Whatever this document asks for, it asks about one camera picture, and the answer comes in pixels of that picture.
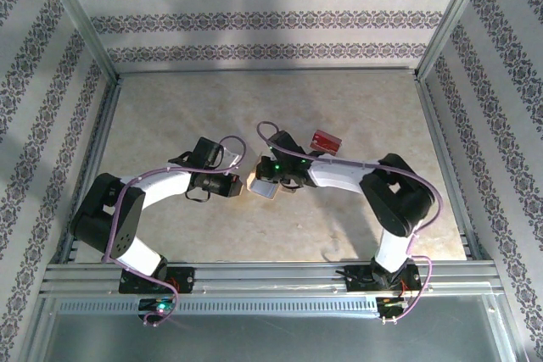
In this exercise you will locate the beige card holder clear sleeves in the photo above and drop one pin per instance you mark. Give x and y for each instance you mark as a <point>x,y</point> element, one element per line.
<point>265,190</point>

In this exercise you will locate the red credit card stack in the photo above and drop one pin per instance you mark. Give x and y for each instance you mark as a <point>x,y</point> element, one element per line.
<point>326,141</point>

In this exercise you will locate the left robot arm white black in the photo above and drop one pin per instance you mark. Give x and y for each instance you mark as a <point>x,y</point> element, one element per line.
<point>165,186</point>

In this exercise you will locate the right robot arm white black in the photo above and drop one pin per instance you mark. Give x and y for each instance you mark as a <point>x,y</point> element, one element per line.
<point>335,173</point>

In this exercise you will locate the small controller circuit board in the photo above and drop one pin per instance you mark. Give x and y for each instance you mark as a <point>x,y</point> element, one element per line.
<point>392,304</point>
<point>159,306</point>

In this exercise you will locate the grey metal sheet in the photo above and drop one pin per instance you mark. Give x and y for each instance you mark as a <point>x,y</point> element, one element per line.
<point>263,338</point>

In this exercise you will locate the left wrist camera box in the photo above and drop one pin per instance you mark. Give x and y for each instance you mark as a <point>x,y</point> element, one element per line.
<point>230,157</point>

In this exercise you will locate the long aluminium mounting rail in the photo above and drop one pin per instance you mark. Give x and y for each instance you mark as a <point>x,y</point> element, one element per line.
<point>271,277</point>

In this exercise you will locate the aluminium rail along wall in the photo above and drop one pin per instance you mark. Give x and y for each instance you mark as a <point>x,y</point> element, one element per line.
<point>263,71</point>

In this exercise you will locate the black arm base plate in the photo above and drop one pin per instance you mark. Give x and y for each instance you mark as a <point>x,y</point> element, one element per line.
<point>184,279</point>
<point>356,279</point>

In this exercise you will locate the aluminium side rail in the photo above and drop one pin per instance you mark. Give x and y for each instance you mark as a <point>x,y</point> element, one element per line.
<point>441,146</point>
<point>99,146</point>

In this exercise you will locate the aluminium corner post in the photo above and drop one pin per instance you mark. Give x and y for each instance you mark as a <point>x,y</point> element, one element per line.
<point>76,10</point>
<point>456,10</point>

